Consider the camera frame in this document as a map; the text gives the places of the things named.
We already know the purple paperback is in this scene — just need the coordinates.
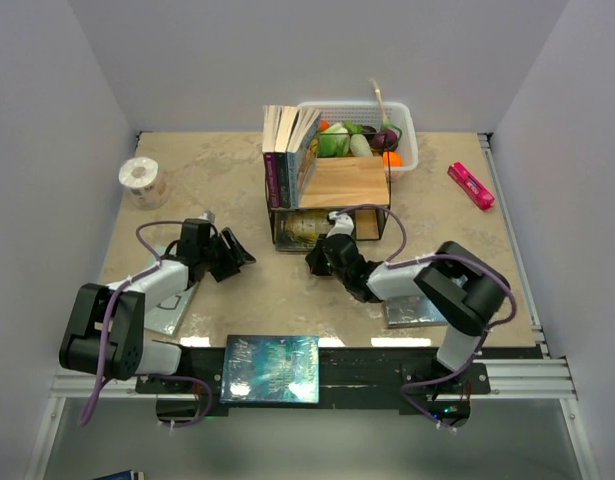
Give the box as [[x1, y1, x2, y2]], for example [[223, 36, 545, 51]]
[[286, 107, 321, 209]]

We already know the wooden shelf with wire frame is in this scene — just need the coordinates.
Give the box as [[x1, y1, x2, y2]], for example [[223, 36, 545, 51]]
[[265, 150, 391, 243]]

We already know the green lettuce toy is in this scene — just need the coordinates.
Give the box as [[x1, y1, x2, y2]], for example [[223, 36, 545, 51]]
[[318, 123, 350, 158]]

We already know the pale Gatsby book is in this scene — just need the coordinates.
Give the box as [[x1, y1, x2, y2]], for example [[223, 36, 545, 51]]
[[140, 259, 197, 336]]

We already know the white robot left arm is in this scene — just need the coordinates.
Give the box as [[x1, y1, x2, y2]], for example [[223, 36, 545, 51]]
[[58, 215, 256, 392]]

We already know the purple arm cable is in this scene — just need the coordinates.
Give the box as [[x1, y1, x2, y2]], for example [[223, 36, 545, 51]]
[[336, 204, 517, 431], [76, 219, 214, 429]]

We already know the large orange fruit toy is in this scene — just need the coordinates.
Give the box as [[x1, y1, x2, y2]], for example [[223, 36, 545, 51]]
[[382, 151, 403, 169]]

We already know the white radish toy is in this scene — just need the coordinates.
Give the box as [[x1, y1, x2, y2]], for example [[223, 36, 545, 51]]
[[349, 134, 373, 157]]

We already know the pink rectangular box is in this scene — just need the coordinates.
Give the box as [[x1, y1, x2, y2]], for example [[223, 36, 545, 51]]
[[447, 162, 495, 211]]

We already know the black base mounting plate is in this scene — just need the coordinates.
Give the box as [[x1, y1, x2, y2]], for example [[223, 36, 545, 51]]
[[135, 344, 491, 431]]

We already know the Little Women book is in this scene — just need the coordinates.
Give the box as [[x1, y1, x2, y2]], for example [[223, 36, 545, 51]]
[[274, 106, 298, 209]]

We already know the toilet paper roll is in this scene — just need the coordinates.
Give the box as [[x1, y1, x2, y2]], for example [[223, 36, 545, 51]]
[[118, 157, 169, 210]]

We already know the purple onion toy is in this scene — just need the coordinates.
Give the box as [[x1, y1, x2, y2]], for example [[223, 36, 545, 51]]
[[369, 78, 402, 152]]

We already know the dark Wuthering Heights book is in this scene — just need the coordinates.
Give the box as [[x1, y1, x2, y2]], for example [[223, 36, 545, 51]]
[[384, 295, 447, 329]]

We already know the purple Treehouse paperback book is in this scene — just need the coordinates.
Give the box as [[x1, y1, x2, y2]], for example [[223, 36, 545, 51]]
[[262, 105, 282, 208]]

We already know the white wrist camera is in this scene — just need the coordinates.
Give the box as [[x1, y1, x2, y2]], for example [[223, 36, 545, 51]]
[[326, 211, 355, 238], [200, 210, 215, 223]]

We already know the aluminium frame rail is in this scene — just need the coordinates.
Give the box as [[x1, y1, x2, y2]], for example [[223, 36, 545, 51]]
[[50, 132, 580, 479]]

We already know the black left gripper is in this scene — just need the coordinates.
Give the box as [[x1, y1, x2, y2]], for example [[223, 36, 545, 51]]
[[200, 228, 254, 283]]

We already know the blue book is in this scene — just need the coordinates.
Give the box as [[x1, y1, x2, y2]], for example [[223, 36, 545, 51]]
[[220, 335, 319, 405]]

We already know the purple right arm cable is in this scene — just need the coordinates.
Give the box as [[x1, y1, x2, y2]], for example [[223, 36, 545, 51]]
[[336, 204, 517, 431]]

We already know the dark eggplant toy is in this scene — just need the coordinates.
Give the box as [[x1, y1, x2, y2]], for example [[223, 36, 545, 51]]
[[361, 125, 377, 141]]

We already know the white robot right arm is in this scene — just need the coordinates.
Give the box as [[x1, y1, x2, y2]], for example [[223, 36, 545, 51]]
[[306, 234, 517, 393]]

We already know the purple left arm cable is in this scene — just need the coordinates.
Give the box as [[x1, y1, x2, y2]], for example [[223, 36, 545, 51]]
[[76, 219, 214, 429]]

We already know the green yellow fantasy book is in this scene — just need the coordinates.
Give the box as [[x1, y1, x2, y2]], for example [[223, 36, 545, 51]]
[[273, 210, 332, 252]]

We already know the white plastic basket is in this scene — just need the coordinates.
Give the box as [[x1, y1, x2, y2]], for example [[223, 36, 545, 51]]
[[298, 100, 419, 182]]

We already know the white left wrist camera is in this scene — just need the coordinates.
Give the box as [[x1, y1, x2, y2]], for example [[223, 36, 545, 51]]
[[200, 210, 215, 223]]

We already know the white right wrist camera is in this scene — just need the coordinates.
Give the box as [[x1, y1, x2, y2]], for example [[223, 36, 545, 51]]
[[326, 211, 355, 238]]

